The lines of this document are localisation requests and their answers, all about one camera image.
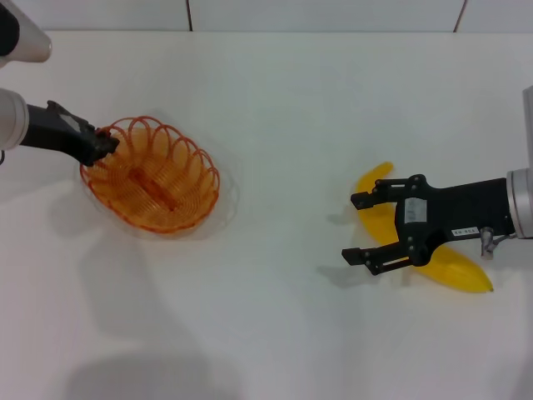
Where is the right gripper silver connector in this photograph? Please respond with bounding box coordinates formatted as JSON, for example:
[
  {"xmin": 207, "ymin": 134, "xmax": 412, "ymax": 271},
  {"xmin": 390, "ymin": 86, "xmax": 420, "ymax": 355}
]
[{"xmin": 479, "ymin": 227, "xmax": 495, "ymax": 260}]

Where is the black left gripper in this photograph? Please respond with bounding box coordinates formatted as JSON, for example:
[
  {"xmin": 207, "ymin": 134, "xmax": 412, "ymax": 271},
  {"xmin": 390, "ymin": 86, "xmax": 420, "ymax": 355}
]
[{"xmin": 20, "ymin": 99, "xmax": 121, "ymax": 168}]

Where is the yellow banana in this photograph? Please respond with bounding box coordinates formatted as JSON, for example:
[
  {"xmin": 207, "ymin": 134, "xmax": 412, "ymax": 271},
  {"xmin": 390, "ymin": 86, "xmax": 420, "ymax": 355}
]
[{"xmin": 356, "ymin": 161, "xmax": 496, "ymax": 294}]

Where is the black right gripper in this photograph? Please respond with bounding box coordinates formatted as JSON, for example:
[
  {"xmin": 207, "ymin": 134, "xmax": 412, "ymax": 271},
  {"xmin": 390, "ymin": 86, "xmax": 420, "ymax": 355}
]
[{"xmin": 341, "ymin": 174, "xmax": 512, "ymax": 277}]

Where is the orange woven plastic basket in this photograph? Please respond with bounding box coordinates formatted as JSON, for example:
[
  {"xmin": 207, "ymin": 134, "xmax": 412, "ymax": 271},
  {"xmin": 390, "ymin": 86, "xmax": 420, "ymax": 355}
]
[{"xmin": 79, "ymin": 115, "xmax": 221, "ymax": 238}]

